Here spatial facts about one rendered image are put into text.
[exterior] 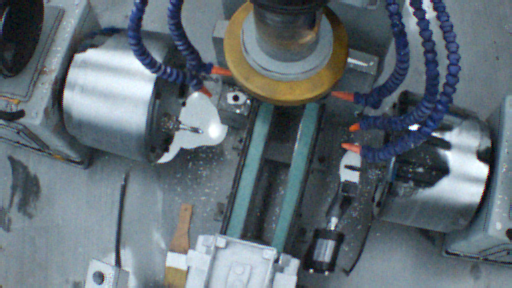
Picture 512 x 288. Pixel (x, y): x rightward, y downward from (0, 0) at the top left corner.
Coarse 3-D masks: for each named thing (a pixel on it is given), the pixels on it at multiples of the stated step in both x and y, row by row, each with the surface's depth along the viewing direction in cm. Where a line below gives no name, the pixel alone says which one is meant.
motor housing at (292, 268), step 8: (200, 240) 109; (200, 248) 108; (208, 248) 107; (296, 264) 108; (192, 272) 106; (200, 272) 106; (272, 272) 104; (288, 272) 107; (296, 272) 110; (192, 280) 105; (200, 280) 105; (272, 280) 104
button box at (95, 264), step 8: (96, 264) 107; (104, 264) 106; (88, 272) 107; (104, 272) 106; (112, 272) 105; (120, 272) 106; (128, 272) 109; (88, 280) 107; (112, 280) 104; (120, 280) 106
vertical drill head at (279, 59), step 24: (240, 24) 88; (264, 24) 75; (288, 24) 72; (312, 24) 74; (336, 24) 88; (240, 48) 87; (264, 48) 82; (288, 48) 79; (312, 48) 82; (336, 48) 87; (240, 72) 86; (264, 72) 85; (288, 72) 84; (312, 72) 84; (336, 72) 86; (264, 96) 86; (288, 96) 85; (312, 96) 85
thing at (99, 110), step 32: (96, 32) 113; (96, 64) 106; (128, 64) 106; (64, 96) 108; (96, 96) 106; (128, 96) 105; (160, 96) 106; (96, 128) 109; (128, 128) 107; (160, 128) 112
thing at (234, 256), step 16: (224, 240) 99; (240, 240) 99; (224, 256) 102; (240, 256) 101; (256, 256) 101; (272, 256) 98; (208, 272) 99; (224, 272) 101; (240, 272) 99; (256, 272) 101
